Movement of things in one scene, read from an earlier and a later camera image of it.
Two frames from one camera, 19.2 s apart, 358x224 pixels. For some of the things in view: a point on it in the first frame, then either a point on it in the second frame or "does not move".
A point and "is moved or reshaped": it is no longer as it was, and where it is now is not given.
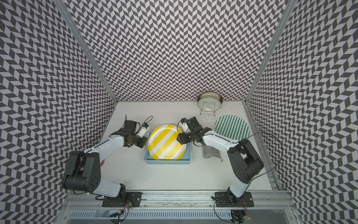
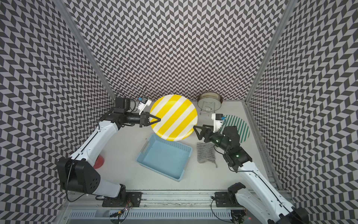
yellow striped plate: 163,143 to 178,115
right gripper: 182,139 to 204,130
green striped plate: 232,127 does not move
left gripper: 144,140 to 145,122
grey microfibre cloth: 209,151 is moved or reshaped
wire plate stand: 207,107 does not move
